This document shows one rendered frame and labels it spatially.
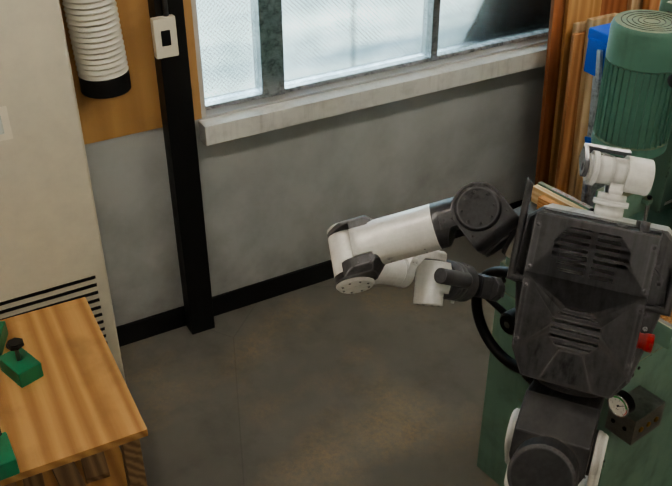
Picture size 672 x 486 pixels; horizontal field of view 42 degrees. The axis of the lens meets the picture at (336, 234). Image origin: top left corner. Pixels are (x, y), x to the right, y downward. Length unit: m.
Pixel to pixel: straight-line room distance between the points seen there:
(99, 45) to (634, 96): 1.52
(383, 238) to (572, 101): 2.18
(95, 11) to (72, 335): 0.95
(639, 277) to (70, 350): 1.71
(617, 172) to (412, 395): 1.73
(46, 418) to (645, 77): 1.70
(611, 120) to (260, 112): 1.43
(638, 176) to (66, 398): 1.59
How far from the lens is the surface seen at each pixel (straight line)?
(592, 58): 3.16
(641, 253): 1.46
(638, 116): 2.15
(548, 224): 1.47
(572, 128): 3.80
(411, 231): 1.65
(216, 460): 3.00
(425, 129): 3.67
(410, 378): 3.27
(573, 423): 1.58
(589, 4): 3.78
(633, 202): 2.34
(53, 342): 2.71
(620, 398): 2.27
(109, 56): 2.76
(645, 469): 2.79
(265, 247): 3.52
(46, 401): 2.52
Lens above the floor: 2.16
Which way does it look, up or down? 32 degrees down
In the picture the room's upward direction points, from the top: straight up
